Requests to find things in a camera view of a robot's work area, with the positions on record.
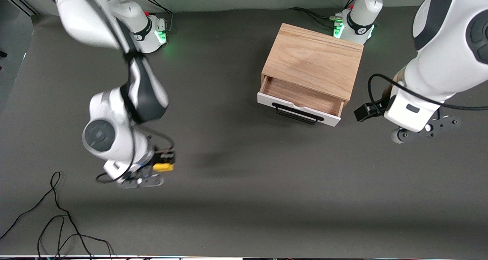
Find black arm base cables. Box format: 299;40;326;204
138;0;174;35
289;0;357;29

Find white front wooden drawer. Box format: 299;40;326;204
257;76;345;127

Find thin black loose cable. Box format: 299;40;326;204
0;171;115;260

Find black left arm base cables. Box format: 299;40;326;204
289;0;357;29

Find black right arm base cables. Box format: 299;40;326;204
138;0;174;35

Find wooden drawer cabinet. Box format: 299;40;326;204
261;22;364;116

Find black metal drawer handle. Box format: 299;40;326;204
272;103;324;125

